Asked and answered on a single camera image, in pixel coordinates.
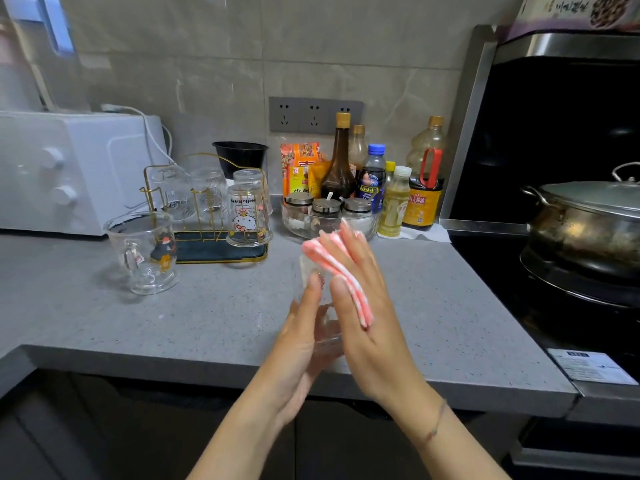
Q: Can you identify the person's right hand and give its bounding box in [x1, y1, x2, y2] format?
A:
[318, 219, 446, 441]

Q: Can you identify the person's left hand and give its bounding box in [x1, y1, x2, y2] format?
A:
[252, 272, 346, 427]

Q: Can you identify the short textured glass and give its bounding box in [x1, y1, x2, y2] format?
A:
[298, 252, 346, 357]

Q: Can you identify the pink striped cloth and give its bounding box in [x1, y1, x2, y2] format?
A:
[301, 230, 375, 329]

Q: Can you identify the gold wire cup rack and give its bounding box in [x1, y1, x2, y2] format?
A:
[139, 153, 269, 265]

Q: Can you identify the cartoon cat print glass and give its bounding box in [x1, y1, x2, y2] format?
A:
[225, 183, 275, 248]

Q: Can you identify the penguin print glass mug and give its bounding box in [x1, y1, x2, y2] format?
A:
[103, 210, 180, 296]

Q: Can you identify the small ribbed clear glass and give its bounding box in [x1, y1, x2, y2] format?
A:
[232, 169, 275, 217]

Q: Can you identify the embossed ribbed clear glass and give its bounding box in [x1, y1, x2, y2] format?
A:
[191, 168, 230, 221]

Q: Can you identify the person's right forearm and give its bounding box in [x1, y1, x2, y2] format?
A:
[405, 402, 511, 480]

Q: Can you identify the white paper towel sheet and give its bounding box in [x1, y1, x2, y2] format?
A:
[377, 223, 452, 244]

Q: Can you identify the clear round condiment tray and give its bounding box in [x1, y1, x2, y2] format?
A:
[281, 199, 382, 241]

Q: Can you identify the yellow liquid bottle white cap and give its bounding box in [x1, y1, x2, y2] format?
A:
[377, 165, 413, 238]

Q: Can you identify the glass spice jar steel lid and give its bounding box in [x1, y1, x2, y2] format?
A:
[342, 197, 373, 235]
[311, 191, 343, 233]
[285, 191, 315, 229]

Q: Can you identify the dark bottle blue cap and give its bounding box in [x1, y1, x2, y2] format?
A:
[356, 143, 387, 213]

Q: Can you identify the dark brown glass bottle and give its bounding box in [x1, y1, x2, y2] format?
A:
[319, 112, 359, 201]

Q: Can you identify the yellow seasoning pouch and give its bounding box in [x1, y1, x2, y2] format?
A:
[308, 161, 332, 199]

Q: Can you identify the orange seasoning packet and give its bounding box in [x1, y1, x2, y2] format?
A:
[279, 142, 322, 198]

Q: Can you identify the clear bottle brown cap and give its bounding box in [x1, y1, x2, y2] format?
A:
[348, 124, 369, 169]

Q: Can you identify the black plastic bowl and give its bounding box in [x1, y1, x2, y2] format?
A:
[211, 141, 269, 179]

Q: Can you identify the white label sticker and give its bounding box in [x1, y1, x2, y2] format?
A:
[547, 348, 640, 387]

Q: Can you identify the stainless steel pot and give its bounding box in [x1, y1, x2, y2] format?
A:
[521, 185, 640, 281]

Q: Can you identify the steel pot lid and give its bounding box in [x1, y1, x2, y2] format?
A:
[539, 162, 640, 219]

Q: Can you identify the white microwave oven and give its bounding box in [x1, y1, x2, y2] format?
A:
[0, 112, 170, 237]

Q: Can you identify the clear jug blue lid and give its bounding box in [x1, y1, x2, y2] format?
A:
[2, 0, 91, 113]

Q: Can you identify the purple food packet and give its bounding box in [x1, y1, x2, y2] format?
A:
[507, 0, 640, 41]

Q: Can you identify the clear container pink lid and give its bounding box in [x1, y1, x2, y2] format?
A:
[0, 17, 43, 112]

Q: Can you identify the thin string bracelet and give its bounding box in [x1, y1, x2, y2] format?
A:
[425, 398, 449, 443]

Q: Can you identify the large bottle red handle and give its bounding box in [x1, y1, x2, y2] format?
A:
[402, 115, 447, 231]

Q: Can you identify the grey wall socket panel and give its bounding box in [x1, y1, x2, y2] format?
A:
[269, 97, 365, 135]

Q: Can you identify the white power cable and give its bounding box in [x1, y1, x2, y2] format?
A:
[101, 104, 176, 165]

